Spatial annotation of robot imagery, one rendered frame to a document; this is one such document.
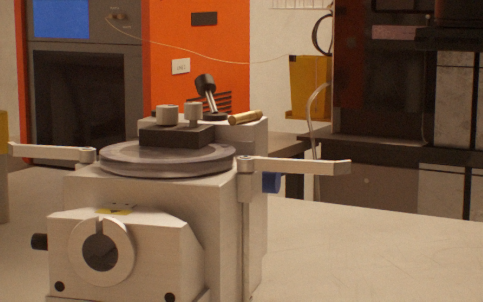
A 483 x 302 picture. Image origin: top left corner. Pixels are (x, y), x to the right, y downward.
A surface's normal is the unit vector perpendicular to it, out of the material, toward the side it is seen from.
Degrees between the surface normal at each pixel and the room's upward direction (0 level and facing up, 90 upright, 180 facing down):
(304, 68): 93
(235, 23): 90
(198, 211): 90
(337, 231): 0
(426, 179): 90
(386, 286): 0
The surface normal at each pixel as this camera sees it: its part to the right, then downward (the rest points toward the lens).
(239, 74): 0.88, 0.09
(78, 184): -0.28, 0.18
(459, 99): -0.51, 0.15
